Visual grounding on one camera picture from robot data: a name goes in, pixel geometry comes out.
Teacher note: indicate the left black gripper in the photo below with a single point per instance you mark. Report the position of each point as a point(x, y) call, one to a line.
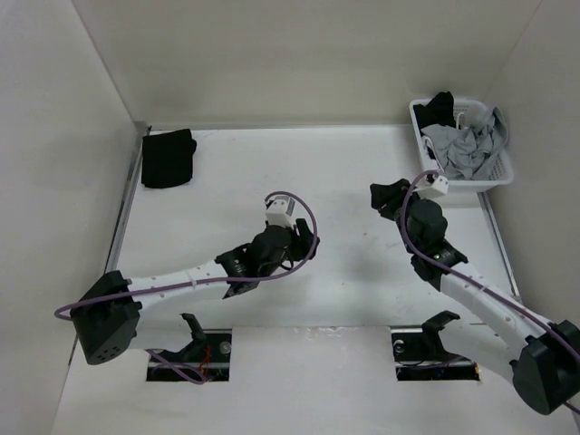
point(305, 242)

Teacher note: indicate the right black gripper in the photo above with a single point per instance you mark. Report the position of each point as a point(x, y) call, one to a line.
point(385, 193)

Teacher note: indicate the grey tank top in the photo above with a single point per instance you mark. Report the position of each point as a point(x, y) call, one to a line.
point(471, 153)

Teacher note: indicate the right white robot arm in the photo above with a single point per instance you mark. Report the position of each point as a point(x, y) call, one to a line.
point(538, 357)

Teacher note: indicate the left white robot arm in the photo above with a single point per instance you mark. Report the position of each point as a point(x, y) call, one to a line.
point(118, 313)

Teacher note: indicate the white tank top in basket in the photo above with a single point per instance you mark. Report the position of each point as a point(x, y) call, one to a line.
point(461, 121)

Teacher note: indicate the black tank top in basket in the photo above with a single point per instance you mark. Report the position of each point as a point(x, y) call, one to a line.
point(437, 113)

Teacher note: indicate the folded black tank top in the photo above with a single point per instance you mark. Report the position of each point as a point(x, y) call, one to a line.
point(168, 159)

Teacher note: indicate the white plastic basket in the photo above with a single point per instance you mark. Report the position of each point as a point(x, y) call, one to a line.
point(501, 173)

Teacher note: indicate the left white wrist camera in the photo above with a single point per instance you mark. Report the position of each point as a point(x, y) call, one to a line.
point(279, 211)

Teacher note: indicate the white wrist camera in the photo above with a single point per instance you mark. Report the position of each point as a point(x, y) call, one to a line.
point(279, 211)
point(434, 186)

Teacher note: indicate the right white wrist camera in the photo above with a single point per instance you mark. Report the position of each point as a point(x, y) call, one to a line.
point(434, 186)

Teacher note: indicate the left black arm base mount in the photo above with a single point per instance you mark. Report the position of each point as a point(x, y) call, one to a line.
point(204, 357)

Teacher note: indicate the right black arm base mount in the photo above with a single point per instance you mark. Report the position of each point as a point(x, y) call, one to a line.
point(419, 354)

